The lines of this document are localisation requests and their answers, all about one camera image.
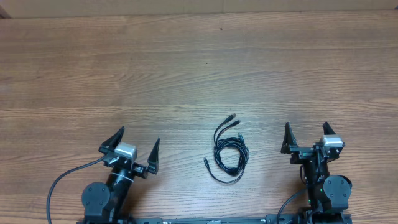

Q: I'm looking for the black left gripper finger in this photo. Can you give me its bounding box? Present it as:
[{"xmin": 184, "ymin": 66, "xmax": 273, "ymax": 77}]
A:
[
  {"xmin": 147, "ymin": 138, "xmax": 160, "ymax": 174},
  {"xmin": 99, "ymin": 126, "xmax": 125, "ymax": 152}
]

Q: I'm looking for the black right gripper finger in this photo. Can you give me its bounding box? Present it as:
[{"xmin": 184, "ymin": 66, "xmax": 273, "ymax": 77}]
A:
[
  {"xmin": 323, "ymin": 121, "xmax": 336, "ymax": 135},
  {"xmin": 280, "ymin": 122, "xmax": 298, "ymax": 154}
]

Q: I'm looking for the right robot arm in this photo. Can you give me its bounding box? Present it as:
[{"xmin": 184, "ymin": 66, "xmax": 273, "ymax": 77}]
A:
[{"xmin": 275, "ymin": 122, "xmax": 353, "ymax": 224}]

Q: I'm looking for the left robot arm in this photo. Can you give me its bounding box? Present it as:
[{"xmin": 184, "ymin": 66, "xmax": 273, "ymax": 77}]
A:
[{"xmin": 81, "ymin": 127, "xmax": 160, "ymax": 223}]

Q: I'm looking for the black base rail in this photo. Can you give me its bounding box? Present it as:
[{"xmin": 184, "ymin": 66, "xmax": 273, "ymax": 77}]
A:
[{"xmin": 76, "ymin": 213, "xmax": 353, "ymax": 224}]

